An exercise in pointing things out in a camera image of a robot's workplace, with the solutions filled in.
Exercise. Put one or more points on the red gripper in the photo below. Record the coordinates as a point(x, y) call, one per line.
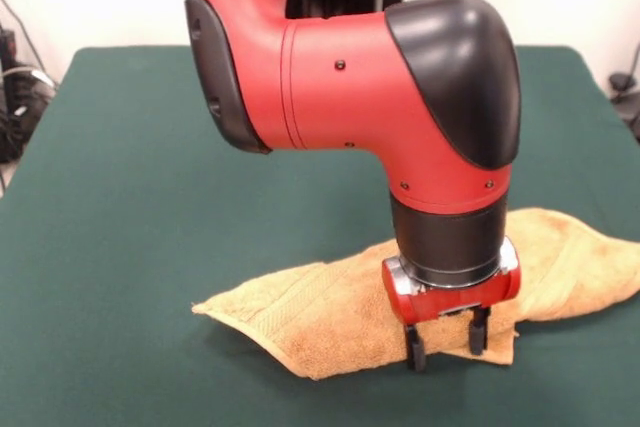
point(430, 307)

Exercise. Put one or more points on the tan terry towel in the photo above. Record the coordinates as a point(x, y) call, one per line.
point(325, 322)

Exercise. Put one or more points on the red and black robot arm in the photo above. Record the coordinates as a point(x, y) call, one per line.
point(350, 97)

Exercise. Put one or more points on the small black power adapter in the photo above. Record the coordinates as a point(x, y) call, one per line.
point(620, 82)

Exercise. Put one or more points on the dark green table cloth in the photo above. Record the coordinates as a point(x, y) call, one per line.
point(125, 197)

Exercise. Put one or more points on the black upright power strip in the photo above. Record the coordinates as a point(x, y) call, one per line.
point(7, 47)

